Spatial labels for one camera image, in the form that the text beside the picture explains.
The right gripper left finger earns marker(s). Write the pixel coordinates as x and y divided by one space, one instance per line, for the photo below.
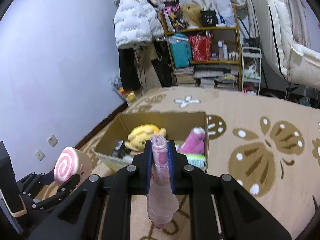
131 180

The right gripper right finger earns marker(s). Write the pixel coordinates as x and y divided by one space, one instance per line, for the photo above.
186 179

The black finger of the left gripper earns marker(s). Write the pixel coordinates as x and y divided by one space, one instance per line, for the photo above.
69 185

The pink swirl roll plush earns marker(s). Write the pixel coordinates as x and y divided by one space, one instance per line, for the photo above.
70 162

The pink plastic pack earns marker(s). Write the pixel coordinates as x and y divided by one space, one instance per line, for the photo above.
162 203

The pink plush toy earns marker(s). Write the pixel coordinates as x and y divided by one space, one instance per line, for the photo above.
194 143

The yellow plush toy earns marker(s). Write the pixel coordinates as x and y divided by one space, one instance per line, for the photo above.
138 137

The green white tissue pack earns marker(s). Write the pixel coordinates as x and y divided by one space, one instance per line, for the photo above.
197 160

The cardboard box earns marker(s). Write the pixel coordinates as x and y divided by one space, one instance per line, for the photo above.
127 134

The bag of toys on floor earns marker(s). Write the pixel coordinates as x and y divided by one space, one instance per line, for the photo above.
128 95

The stack of books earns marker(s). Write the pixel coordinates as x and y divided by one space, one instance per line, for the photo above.
218 76

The wooden shelf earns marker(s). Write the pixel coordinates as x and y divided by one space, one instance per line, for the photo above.
225 38

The teal bag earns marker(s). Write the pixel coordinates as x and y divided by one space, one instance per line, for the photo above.
180 50

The red gift bag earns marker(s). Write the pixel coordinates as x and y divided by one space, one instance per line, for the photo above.
201 47

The white rolling cart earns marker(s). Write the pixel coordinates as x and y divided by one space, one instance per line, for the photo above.
251 70

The white puffer jacket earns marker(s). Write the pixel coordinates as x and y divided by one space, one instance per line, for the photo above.
136 24

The white folded mattress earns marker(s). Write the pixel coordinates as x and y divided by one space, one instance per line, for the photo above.
285 41

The black box with 40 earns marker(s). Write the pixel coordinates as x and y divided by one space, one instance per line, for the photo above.
208 18

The blonde wig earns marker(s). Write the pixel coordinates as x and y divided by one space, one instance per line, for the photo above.
192 15

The anime poster bag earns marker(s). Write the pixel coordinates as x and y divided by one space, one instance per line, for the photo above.
173 16

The wall socket lower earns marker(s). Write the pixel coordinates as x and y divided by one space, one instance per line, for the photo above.
39 155

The wall socket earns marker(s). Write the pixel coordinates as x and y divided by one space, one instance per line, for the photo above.
52 140
39 155

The wall socket upper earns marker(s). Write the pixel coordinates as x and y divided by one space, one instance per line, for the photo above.
52 140

